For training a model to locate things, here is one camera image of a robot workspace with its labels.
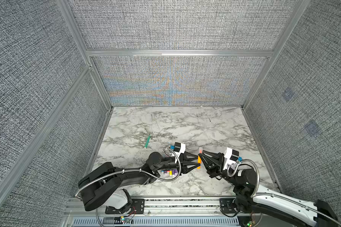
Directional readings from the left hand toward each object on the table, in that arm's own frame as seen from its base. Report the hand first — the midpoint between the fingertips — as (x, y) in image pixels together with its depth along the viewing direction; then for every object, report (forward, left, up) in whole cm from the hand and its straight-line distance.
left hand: (200, 159), depth 63 cm
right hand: (0, +1, +7) cm, 7 cm away
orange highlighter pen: (-2, +1, +2) cm, 3 cm away
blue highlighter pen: (+4, +18, -25) cm, 31 cm away
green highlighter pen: (+26, +28, -26) cm, 46 cm away
